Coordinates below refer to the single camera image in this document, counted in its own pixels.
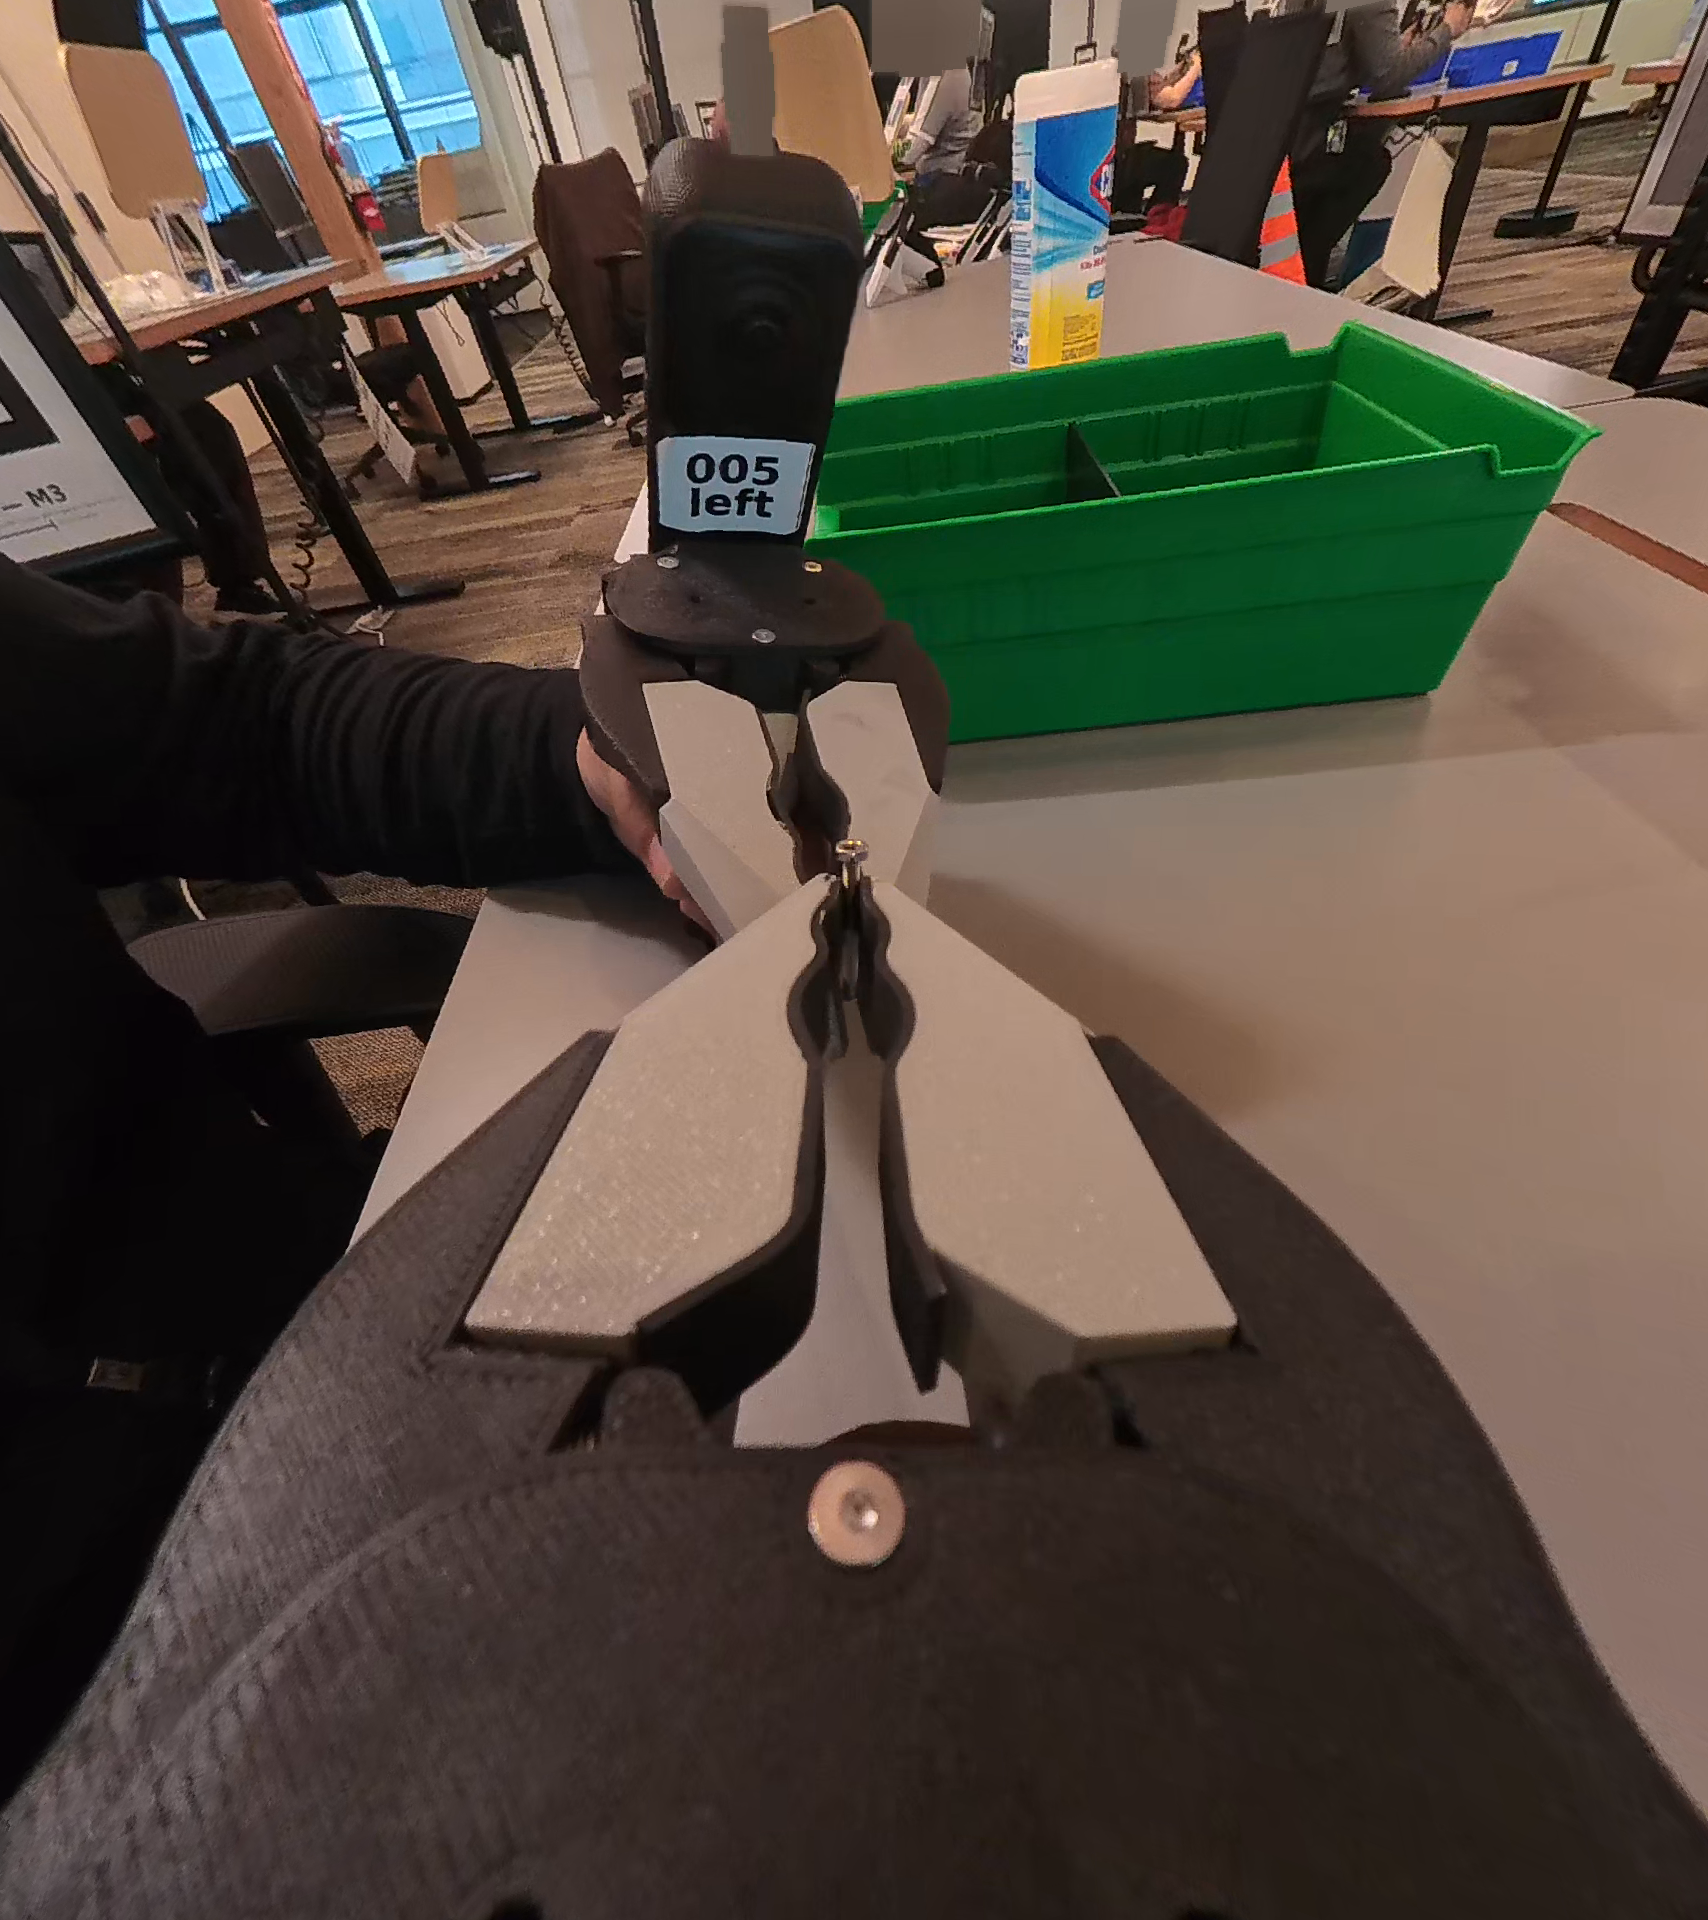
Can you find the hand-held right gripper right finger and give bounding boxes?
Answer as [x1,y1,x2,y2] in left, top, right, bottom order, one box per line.
[854,883,1245,1393]

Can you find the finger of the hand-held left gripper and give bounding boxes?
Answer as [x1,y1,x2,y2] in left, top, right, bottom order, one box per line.
[794,682,947,910]
[641,682,835,948]

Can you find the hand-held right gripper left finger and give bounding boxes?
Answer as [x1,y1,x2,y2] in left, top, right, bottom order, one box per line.
[461,883,857,1422]

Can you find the green plastic bin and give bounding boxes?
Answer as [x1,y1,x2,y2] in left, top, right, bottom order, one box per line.
[800,323,1604,746]

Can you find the person's left forearm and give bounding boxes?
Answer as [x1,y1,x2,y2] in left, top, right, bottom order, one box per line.
[89,600,620,891]

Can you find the wooden standing desk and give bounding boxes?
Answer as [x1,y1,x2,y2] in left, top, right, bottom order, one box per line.
[74,254,466,613]
[337,240,545,493]

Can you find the grey desk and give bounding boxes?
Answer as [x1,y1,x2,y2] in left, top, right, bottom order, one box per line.
[351,240,1708,1920]

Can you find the person's left hand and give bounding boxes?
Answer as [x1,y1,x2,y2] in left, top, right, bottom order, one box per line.
[576,734,722,948]

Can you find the chair with brown jacket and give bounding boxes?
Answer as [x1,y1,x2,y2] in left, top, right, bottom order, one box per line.
[535,150,656,446]

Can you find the phone stand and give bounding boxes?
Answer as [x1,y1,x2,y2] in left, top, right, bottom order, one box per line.
[869,195,1015,312]

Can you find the wipes canister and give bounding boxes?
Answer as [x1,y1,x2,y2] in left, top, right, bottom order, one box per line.
[1007,60,1121,375]

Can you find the black office chair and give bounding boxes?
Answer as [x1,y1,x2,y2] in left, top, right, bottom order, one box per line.
[127,900,477,1040]

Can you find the large window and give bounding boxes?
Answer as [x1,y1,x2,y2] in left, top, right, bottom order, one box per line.
[141,0,416,171]

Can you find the person's black-clothed torso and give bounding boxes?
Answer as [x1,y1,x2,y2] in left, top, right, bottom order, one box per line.
[0,502,394,1896]

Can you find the wooden board on stand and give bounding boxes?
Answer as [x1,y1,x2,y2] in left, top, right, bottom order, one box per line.
[58,42,237,296]

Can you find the wooden post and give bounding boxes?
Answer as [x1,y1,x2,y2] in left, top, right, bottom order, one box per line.
[216,0,388,283]

